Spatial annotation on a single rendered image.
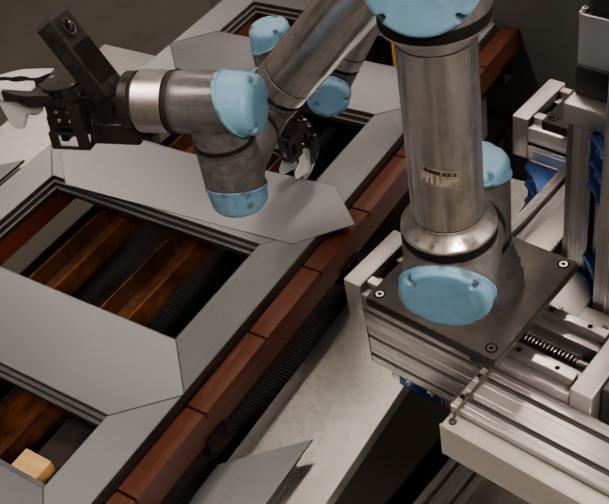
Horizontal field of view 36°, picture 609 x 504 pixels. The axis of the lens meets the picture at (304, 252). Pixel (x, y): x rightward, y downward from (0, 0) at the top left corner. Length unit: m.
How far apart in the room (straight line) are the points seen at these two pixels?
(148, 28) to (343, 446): 3.05
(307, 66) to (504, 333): 0.46
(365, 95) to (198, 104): 1.09
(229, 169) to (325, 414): 0.70
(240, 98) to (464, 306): 0.36
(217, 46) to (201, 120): 1.34
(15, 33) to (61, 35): 3.60
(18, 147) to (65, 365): 0.89
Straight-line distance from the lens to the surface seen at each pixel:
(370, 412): 1.71
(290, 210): 1.86
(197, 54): 2.42
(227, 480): 1.63
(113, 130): 1.18
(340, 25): 1.12
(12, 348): 1.79
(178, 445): 1.56
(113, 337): 1.72
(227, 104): 1.08
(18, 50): 4.59
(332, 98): 1.59
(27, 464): 1.65
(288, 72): 1.18
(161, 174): 2.04
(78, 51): 1.15
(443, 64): 0.96
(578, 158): 1.41
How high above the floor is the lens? 2.04
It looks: 42 degrees down
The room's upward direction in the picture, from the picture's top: 12 degrees counter-clockwise
